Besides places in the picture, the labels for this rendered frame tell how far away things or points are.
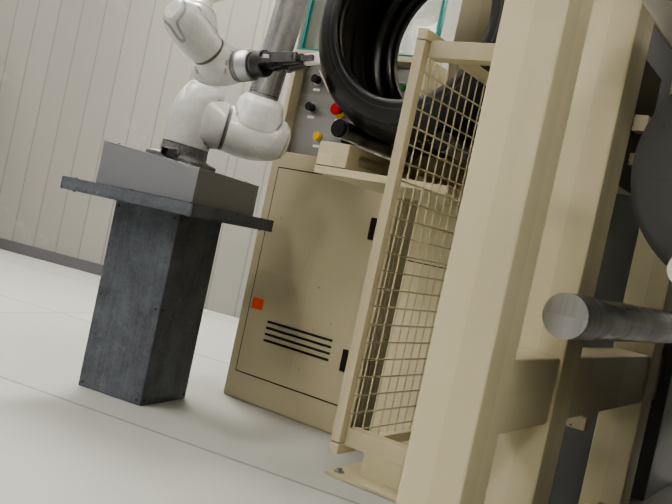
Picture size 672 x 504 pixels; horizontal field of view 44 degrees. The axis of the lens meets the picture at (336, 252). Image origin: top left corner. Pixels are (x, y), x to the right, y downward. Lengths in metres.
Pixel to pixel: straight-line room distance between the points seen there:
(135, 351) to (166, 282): 0.24
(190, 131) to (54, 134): 4.08
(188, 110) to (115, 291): 0.62
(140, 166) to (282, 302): 0.70
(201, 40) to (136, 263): 0.77
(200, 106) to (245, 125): 0.15
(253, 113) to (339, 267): 0.58
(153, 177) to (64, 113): 4.16
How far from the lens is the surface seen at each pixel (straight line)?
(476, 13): 2.37
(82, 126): 6.58
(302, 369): 2.86
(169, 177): 2.56
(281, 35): 2.76
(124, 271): 2.72
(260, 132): 2.73
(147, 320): 2.67
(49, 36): 6.99
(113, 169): 2.69
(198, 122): 2.72
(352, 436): 1.37
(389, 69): 2.32
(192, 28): 2.31
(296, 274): 2.89
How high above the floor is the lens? 0.65
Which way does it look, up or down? 1 degrees down
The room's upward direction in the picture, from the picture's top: 12 degrees clockwise
